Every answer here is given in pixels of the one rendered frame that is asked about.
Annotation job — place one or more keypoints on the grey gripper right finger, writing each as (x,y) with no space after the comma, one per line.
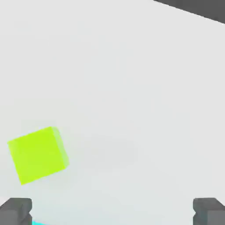
(209,212)

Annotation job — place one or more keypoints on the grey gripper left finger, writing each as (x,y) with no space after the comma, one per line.
(15,211)

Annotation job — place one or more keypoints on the small cyan cube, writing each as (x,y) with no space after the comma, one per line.
(37,223)

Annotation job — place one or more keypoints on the small yellow-green cube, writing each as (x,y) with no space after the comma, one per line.
(37,155)

